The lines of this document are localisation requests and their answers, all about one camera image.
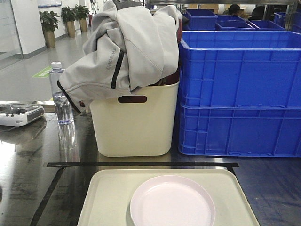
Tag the potted plant middle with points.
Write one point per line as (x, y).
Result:
(68, 16)

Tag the clear water bottle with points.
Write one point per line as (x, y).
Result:
(63, 108)

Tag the blue bin background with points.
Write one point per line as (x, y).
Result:
(200, 20)
(232, 23)
(265, 25)

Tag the potted plant far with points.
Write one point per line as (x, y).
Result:
(81, 14)

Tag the blue bin background right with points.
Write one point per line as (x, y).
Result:
(265, 25)

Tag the potted plant near left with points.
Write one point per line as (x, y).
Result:
(49, 22)

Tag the cream serving tray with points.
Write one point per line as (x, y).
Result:
(110, 191)

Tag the person in background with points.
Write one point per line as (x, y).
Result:
(233, 10)

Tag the white remote controller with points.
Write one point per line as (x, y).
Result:
(17, 115)

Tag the blue bin background middle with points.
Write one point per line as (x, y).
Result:
(232, 23)

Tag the grey jacket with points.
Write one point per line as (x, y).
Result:
(129, 48)

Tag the large blue crate bottom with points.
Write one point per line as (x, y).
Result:
(240, 131)

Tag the large blue crate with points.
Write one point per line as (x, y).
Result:
(240, 131)
(240, 69)

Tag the blue bin background left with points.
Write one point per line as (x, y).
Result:
(200, 20)

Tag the potted plant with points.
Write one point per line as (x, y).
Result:
(49, 22)
(68, 16)
(81, 14)

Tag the pink plate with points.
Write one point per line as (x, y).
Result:
(171, 200)

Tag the cream plastic basket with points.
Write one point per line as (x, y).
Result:
(136, 129)

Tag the large blue crate top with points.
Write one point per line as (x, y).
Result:
(240, 69)

